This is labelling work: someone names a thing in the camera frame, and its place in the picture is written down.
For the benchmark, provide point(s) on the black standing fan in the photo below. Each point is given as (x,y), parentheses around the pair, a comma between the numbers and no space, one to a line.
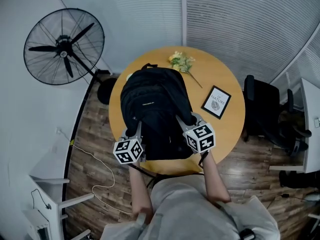
(62,51)

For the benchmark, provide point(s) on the black office chair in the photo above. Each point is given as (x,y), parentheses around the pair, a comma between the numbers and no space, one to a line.
(265,109)

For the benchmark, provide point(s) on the black backpack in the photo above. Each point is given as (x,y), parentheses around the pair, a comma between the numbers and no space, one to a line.
(150,96)

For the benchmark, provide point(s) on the person's left forearm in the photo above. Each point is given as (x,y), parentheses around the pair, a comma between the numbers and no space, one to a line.
(140,191)

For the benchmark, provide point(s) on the person's right forearm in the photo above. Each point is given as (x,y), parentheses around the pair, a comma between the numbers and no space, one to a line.
(215,181)

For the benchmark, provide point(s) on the round wooden table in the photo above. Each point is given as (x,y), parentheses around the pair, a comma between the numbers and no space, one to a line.
(222,134)

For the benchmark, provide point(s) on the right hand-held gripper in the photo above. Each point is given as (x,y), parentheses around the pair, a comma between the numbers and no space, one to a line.
(200,139)

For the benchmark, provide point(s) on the yellow flower bouquet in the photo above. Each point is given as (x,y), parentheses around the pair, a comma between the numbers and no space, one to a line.
(181,62)

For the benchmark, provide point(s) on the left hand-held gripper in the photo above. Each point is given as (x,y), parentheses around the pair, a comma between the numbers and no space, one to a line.
(127,151)

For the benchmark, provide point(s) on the white desktop appliance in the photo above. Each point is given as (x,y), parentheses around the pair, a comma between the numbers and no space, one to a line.
(37,224)

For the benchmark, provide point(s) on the black framed picture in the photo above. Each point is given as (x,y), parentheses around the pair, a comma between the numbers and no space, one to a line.
(216,102)

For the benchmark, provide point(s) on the white wall socket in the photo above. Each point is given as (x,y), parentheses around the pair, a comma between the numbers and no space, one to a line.
(59,130)

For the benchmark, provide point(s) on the person's grey shirt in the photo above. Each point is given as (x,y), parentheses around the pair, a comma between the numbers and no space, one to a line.
(187,209)

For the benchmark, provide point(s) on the white desk with crossbars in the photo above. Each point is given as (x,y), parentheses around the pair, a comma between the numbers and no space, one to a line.
(50,196)

